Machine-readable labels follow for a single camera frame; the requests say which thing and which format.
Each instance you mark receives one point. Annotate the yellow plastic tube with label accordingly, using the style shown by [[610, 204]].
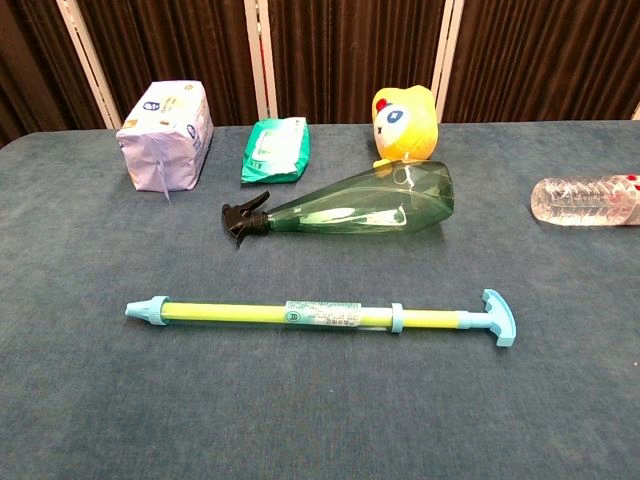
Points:
[[225, 314]]

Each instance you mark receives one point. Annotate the green spray bottle black trigger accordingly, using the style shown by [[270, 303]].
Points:
[[360, 205]]

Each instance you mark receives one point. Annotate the green wet wipes pack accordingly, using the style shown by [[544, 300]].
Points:
[[275, 150]]

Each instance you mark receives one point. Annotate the yellow plush chick pouch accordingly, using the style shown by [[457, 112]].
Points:
[[405, 130]]

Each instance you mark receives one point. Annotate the white lavender tissue pack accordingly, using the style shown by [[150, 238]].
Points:
[[165, 140]]

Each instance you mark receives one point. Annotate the dark brown curtain panel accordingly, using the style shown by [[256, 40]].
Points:
[[30, 65], [175, 45], [350, 50], [550, 55]]

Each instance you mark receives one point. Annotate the clear plastic water bottle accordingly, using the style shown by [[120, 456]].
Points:
[[580, 200]]

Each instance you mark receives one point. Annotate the blue table cloth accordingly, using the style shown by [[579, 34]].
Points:
[[100, 400]]

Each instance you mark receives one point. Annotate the white partition frame post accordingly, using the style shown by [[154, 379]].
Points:
[[447, 60], [636, 112], [261, 60], [90, 60]]

